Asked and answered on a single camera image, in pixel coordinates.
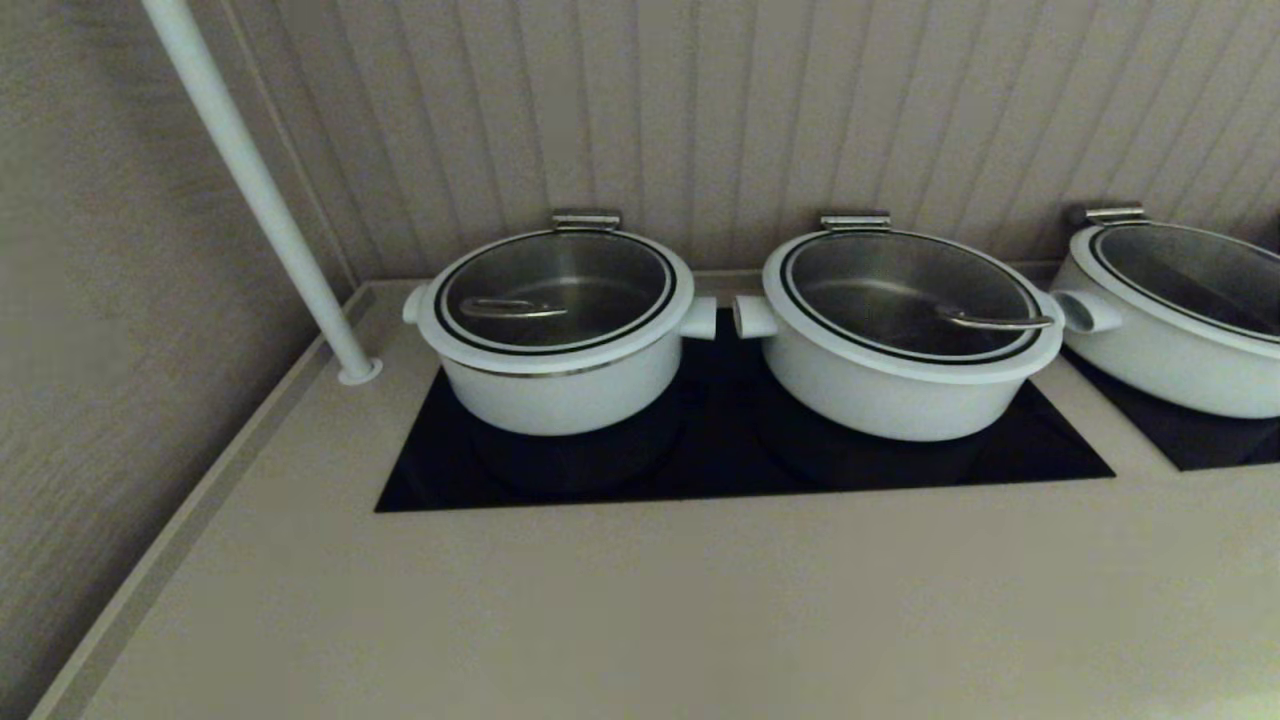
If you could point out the glass lid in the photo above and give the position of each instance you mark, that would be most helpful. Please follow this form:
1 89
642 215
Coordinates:
1200 270
900 290
560 290

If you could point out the white pot, steel inner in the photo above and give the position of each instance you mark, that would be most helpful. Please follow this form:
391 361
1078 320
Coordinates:
560 400
880 410
1180 385

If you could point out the wide black glass cooktop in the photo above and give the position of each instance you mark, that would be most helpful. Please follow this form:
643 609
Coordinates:
700 470

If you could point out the white pole with base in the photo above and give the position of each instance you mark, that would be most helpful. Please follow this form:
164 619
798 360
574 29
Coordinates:
250 170

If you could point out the narrow black glass cooktop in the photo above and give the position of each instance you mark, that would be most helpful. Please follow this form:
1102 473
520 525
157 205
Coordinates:
1210 445

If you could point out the metal hinge bracket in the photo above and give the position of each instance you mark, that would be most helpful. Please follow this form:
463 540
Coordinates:
856 221
1117 214
585 219

